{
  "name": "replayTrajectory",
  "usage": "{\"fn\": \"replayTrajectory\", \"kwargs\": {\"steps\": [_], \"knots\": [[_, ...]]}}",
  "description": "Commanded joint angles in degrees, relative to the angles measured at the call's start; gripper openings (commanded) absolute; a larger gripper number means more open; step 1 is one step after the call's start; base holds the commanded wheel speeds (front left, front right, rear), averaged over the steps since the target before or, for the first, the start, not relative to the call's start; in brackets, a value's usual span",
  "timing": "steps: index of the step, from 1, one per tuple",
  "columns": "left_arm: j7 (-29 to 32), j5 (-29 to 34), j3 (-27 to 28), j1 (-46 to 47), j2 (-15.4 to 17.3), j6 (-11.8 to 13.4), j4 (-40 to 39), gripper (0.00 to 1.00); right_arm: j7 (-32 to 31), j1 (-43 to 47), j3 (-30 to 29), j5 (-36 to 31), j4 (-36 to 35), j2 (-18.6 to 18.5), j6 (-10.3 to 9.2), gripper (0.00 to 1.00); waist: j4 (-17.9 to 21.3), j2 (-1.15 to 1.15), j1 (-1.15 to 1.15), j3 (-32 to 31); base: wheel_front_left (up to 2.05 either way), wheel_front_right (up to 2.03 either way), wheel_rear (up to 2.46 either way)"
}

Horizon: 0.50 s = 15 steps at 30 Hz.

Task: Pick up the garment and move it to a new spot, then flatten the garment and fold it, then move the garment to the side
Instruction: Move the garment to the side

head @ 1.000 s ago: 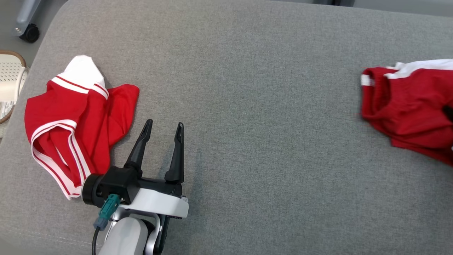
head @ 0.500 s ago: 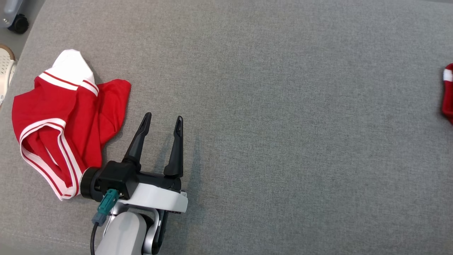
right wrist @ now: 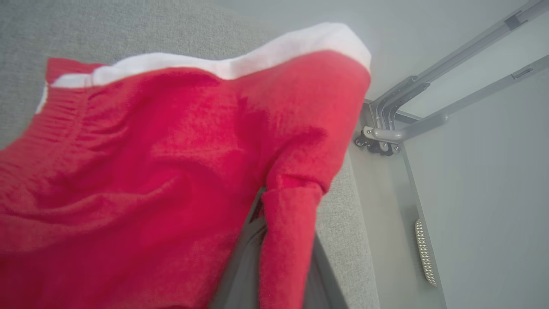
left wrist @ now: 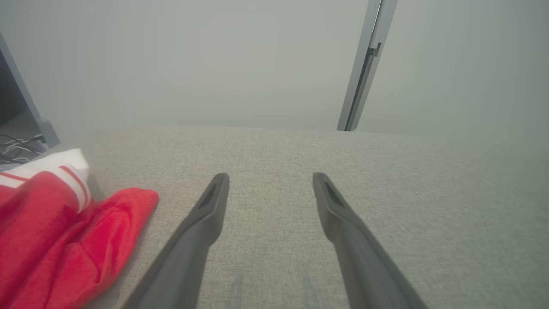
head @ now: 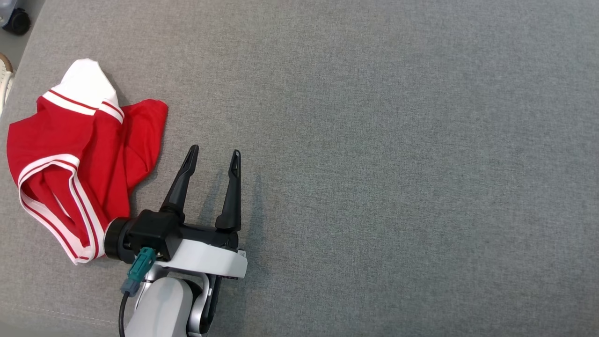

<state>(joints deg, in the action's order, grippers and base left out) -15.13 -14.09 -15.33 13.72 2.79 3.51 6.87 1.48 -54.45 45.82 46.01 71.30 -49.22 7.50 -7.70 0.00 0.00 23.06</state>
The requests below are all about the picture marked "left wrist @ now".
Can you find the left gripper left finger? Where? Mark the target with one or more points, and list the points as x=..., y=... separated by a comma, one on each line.
x=193, y=240

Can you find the red Bulls basketball jersey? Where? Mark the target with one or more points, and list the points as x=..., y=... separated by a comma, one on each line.
x=51, y=240

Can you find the grey fabric sofa seat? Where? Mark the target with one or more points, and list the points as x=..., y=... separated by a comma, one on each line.
x=270, y=257

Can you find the grey partition post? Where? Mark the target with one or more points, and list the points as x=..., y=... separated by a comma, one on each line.
x=364, y=64
x=43, y=128

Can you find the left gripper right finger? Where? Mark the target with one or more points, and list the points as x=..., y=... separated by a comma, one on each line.
x=360, y=257

